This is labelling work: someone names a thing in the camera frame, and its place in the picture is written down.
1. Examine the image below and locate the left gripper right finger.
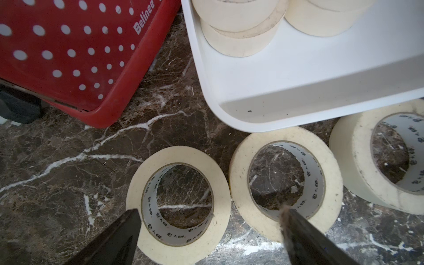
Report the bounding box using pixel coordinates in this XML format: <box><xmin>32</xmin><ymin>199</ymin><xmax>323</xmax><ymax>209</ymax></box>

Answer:
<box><xmin>279</xmin><ymin>205</ymin><xmax>357</xmax><ymax>265</ymax></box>

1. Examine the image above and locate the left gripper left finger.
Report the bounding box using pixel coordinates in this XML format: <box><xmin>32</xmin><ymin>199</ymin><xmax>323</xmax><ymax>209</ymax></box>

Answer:
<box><xmin>66</xmin><ymin>209</ymin><xmax>141</xmax><ymax>265</ymax></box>

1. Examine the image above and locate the masking tape roll five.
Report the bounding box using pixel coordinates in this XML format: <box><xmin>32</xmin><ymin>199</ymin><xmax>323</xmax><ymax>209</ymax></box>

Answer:
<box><xmin>126</xmin><ymin>146</ymin><xmax>231</xmax><ymax>265</ymax></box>

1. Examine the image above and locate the masking tape roll three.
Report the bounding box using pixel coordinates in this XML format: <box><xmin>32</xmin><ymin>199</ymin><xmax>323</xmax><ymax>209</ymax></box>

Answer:
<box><xmin>229</xmin><ymin>127</ymin><xmax>343</xmax><ymax>243</ymax></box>

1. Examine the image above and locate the masking tape roll four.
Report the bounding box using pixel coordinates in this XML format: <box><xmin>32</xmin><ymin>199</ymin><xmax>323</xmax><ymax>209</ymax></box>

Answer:
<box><xmin>329</xmin><ymin>99</ymin><xmax>424</xmax><ymax>215</ymax></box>

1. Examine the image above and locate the white plastic storage box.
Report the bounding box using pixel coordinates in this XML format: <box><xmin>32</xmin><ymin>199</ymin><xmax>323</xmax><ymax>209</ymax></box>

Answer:
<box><xmin>182</xmin><ymin>1</ymin><xmax>424</xmax><ymax>133</ymax></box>

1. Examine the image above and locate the masking tape roll one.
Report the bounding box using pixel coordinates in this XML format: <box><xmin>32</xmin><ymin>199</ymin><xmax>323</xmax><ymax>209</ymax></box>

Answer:
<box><xmin>192</xmin><ymin>0</ymin><xmax>289</xmax><ymax>38</ymax></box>

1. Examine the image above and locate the masking tape roll six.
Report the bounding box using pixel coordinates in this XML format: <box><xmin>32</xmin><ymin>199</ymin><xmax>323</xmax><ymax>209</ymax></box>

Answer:
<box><xmin>201</xmin><ymin>20</ymin><xmax>280</xmax><ymax>57</ymax></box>

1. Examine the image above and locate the masking tape roll two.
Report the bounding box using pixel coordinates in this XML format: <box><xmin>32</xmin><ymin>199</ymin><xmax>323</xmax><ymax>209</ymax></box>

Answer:
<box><xmin>285</xmin><ymin>0</ymin><xmax>376</xmax><ymax>37</ymax></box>

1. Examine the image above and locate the red polka-dot toaster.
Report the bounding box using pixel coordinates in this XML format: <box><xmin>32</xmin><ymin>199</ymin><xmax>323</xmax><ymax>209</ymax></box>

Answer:
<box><xmin>1</xmin><ymin>1</ymin><xmax>181</xmax><ymax>128</ymax></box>

